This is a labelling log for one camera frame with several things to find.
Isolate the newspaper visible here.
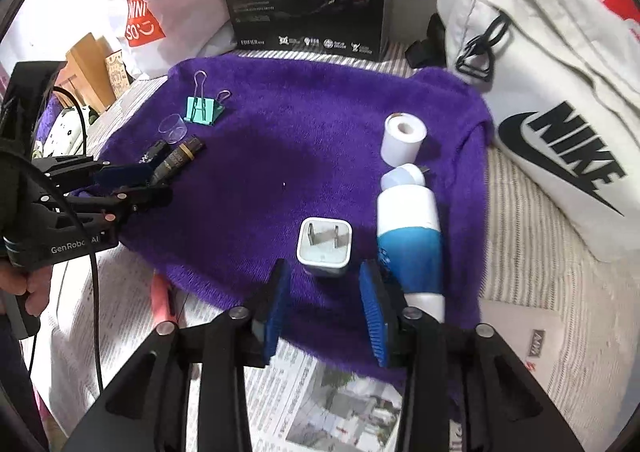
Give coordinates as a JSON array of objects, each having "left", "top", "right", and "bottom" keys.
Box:
[{"left": 50, "top": 252, "right": 466, "bottom": 452}]

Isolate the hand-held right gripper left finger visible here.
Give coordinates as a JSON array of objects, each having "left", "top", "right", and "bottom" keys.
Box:
[{"left": 62, "top": 259, "right": 292, "bottom": 452}]

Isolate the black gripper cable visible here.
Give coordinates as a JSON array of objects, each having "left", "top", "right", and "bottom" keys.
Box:
[{"left": 30, "top": 86, "right": 106, "bottom": 395}]

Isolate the coral pink tube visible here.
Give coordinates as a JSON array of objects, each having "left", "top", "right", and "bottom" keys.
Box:
[{"left": 150, "top": 274, "right": 176, "bottom": 325}]

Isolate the black pouch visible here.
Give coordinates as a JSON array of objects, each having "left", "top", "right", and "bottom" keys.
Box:
[{"left": 404, "top": 14, "right": 448, "bottom": 70}]

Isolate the printed cloth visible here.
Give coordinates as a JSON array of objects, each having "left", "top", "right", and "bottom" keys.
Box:
[{"left": 32, "top": 104, "right": 98, "bottom": 159}]

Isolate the wooden board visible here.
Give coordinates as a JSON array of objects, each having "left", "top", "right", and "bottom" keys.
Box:
[{"left": 54, "top": 32, "right": 118, "bottom": 113}]

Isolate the black tube with white script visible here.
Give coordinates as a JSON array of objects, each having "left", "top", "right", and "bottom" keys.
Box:
[{"left": 135, "top": 139, "right": 168, "bottom": 170}]

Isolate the brown printed box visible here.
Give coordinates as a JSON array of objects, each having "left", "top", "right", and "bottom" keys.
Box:
[{"left": 104, "top": 50, "right": 132, "bottom": 100}]

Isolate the small white paper roll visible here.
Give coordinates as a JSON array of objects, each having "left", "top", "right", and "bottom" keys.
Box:
[{"left": 381, "top": 112, "right": 428, "bottom": 167}]

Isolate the purple towel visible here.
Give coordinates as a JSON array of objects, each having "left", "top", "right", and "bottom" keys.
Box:
[{"left": 70, "top": 54, "right": 496, "bottom": 383}]

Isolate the striped bed sheet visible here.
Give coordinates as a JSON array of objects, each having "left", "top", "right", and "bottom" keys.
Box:
[{"left": 45, "top": 39, "right": 640, "bottom": 452}]

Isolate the white and blue bottle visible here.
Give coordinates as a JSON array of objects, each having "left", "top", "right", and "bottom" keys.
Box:
[{"left": 376, "top": 163, "right": 447, "bottom": 325}]

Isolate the white charger plug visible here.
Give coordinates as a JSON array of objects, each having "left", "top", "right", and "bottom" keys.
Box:
[{"left": 296, "top": 217, "right": 353, "bottom": 279}]

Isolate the small clear glass cup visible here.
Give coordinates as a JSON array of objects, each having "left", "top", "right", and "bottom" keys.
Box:
[{"left": 159, "top": 114, "right": 195, "bottom": 141}]

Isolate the black and gold lipstick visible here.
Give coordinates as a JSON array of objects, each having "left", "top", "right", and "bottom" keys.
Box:
[{"left": 150, "top": 134, "right": 207, "bottom": 185}]

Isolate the grey sling bag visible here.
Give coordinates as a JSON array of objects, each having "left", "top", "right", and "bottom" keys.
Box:
[{"left": 436, "top": 0, "right": 640, "bottom": 263}]

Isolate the person's left hand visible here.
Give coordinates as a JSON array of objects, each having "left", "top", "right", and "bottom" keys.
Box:
[{"left": 0, "top": 264, "right": 53, "bottom": 317}]

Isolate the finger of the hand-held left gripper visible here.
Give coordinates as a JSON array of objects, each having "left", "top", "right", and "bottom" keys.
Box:
[
  {"left": 45, "top": 184, "right": 173, "bottom": 233},
  {"left": 34, "top": 156, "right": 157, "bottom": 189}
]

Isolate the teal binder clip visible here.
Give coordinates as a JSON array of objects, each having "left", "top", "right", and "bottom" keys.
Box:
[{"left": 185, "top": 70, "right": 232, "bottom": 127}]

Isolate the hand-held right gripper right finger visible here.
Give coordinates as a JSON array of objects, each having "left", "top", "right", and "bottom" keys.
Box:
[{"left": 359, "top": 259, "right": 586, "bottom": 452}]

